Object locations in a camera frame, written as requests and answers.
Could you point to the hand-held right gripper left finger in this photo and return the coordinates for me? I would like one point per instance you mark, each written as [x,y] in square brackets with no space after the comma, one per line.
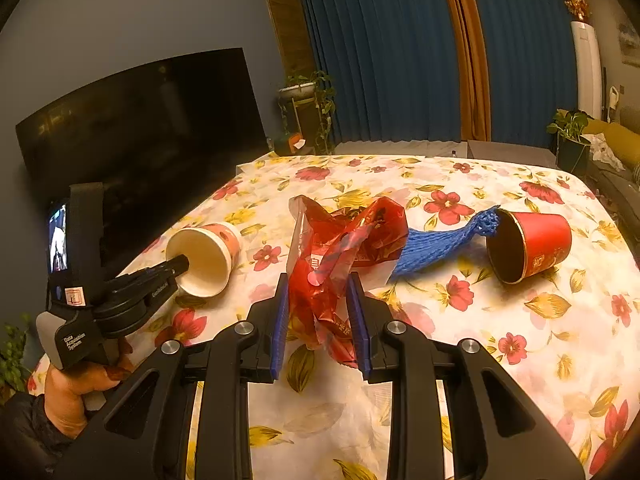
[280,330]

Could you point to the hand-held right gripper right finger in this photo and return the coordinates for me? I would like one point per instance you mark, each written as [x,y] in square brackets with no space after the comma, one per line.
[357,330]

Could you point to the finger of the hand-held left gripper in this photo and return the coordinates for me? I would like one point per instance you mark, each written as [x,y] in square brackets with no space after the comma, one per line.
[165,267]

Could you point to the white paper cup red print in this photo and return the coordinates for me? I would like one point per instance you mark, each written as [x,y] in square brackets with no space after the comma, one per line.
[207,267]

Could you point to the red plastic bag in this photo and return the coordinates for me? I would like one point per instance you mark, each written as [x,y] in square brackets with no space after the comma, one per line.
[330,280]

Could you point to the person's left forearm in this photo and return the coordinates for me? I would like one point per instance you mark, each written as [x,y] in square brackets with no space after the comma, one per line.
[30,440]

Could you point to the person's left hand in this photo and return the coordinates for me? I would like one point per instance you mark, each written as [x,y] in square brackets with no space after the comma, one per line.
[67,400]

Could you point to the green leafy plant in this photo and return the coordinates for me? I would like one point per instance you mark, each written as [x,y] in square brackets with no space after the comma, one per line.
[14,355]

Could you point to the blue foam net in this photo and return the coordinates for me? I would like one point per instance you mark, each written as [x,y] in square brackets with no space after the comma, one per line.
[430,250]

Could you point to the black flat television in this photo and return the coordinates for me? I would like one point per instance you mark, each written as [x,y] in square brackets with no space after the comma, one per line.
[150,150]

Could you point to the floral tablecloth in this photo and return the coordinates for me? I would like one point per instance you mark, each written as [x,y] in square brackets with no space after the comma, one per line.
[500,400]

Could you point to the wooden plant stand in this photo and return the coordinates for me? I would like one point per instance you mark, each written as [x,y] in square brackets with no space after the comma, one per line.
[306,122]

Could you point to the trailing plant in white pot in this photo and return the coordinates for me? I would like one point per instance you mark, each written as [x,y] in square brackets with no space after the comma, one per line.
[300,91]

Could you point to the green plant in dark pot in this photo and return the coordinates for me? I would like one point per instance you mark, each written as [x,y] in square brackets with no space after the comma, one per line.
[570,147]

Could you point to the blue curtain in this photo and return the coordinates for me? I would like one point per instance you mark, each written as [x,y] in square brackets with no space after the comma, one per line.
[380,50]
[525,50]

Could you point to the orange curtain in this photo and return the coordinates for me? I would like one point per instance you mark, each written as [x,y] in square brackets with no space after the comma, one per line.
[467,60]

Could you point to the grey fabric sofa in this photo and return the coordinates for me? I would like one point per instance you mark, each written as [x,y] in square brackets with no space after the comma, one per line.
[620,185]

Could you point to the white cloth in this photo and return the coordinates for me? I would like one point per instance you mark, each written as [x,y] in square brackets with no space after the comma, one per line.
[606,152]

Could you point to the black and white patterned cushion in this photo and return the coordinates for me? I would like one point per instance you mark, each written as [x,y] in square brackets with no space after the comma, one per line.
[636,174]

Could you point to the yellow cushion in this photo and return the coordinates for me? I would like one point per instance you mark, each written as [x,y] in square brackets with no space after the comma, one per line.
[622,135]

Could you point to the white handheld vacuum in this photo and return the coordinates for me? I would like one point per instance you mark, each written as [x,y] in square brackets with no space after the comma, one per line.
[613,102]

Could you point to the white standing air conditioner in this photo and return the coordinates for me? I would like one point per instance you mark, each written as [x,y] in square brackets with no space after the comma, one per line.
[586,70]

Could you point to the red and gold artificial flowers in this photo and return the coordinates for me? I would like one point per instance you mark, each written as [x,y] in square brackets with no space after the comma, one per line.
[577,4]

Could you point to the small landscape painting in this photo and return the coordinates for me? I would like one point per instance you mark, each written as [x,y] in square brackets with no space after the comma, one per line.
[631,45]

